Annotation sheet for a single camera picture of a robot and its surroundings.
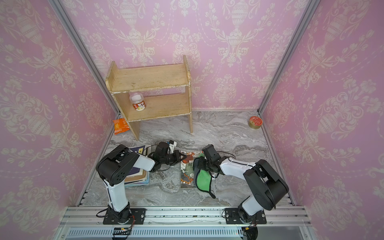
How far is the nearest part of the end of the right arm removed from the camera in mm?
665

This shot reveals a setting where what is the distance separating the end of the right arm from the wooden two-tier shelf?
11.6 inches

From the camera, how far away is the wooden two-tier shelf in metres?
0.74
